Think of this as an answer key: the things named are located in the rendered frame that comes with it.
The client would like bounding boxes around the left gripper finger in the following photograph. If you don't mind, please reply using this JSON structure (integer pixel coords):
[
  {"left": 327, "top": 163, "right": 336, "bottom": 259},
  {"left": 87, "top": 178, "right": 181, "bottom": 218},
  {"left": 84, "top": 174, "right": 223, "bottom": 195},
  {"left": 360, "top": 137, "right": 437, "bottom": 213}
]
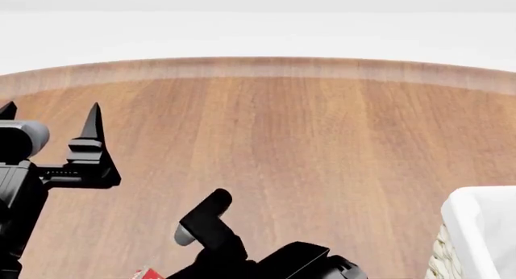
[
  {"left": 65, "top": 102, "right": 113, "bottom": 169},
  {"left": 0, "top": 100, "right": 19, "bottom": 122}
]

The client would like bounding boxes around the red milk carton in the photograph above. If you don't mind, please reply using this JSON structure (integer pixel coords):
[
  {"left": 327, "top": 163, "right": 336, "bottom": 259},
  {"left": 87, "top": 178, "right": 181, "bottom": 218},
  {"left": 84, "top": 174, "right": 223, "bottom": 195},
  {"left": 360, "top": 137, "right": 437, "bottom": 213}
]
[{"left": 134, "top": 267, "right": 165, "bottom": 279}]

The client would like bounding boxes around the woven wicker basket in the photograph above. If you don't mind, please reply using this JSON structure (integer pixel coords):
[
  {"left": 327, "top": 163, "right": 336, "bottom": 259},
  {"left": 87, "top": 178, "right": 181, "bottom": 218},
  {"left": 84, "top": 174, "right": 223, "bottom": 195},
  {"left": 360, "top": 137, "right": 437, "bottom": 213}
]
[{"left": 426, "top": 223, "right": 464, "bottom": 279}]

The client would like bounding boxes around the white lined wicker basket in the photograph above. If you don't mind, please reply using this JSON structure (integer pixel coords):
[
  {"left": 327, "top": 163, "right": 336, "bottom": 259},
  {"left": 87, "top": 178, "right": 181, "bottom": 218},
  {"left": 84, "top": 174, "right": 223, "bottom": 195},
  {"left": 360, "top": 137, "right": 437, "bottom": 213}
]
[{"left": 440, "top": 185, "right": 516, "bottom": 279}]

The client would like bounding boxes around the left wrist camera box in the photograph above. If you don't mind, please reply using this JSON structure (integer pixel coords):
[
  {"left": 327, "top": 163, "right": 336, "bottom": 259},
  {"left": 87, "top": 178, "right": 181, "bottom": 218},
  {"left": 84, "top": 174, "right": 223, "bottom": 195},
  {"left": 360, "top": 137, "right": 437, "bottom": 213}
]
[{"left": 0, "top": 119, "right": 51, "bottom": 163}]

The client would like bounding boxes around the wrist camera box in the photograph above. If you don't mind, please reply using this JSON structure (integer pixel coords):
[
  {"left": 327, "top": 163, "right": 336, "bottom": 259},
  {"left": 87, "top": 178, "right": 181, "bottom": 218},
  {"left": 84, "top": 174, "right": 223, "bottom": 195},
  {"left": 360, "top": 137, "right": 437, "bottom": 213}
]
[
  {"left": 173, "top": 187, "right": 248, "bottom": 262},
  {"left": 0, "top": 119, "right": 51, "bottom": 163}
]

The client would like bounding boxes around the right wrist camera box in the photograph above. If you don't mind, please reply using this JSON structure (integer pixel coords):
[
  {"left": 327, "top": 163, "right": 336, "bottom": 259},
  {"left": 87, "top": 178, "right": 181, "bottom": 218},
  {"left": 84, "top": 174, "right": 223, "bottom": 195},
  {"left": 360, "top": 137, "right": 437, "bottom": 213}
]
[{"left": 173, "top": 187, "right": 248, "bottom": 262}]

